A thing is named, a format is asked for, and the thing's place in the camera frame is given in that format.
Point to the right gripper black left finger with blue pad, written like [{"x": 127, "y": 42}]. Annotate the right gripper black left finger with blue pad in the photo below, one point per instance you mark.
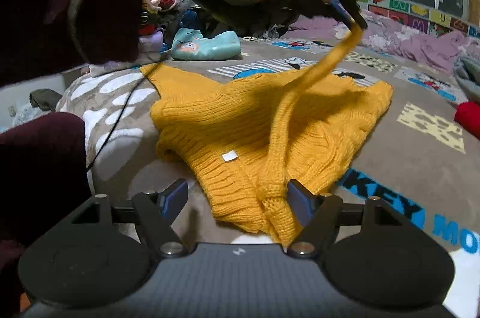
[{"x": 156, "y": 211}]

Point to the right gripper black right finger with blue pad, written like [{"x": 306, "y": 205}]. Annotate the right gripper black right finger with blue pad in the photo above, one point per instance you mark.
[{"x": 318, "y": 216}]

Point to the yellow knitted sweater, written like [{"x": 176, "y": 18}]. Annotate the yellow knitted sweater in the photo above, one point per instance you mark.
[{"x": 245, "y": 139}]

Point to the colourful alphabet foam border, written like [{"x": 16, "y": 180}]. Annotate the colourful alphabet foam border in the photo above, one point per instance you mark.
[{"x": 423, "y": 18}]

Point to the red patterned clothing pile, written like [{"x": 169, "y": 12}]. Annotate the red patterned clothing pile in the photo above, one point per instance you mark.
[{"x": 152, "y": 12}]

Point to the light blue cartoon bag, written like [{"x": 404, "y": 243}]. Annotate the light blue cartoon bag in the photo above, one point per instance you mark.
[{"x": 191, "y": 45}]

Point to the dark maroon trouser knee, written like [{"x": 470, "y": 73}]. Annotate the dark maroon trouser knee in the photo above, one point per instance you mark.
[{"x": 43, "y": 179}]

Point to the purple floral quilt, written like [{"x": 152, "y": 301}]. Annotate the purple floral quilt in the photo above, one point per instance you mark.
[{"x": 388, "y": 36}]

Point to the grey folded garment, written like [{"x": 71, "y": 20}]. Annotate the grey folded garment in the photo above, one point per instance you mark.
[{"x": 466, "y": 72}]

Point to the red folded garment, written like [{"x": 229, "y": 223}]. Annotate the red folded garment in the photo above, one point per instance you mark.
[{"x": 468, "y": 116}]

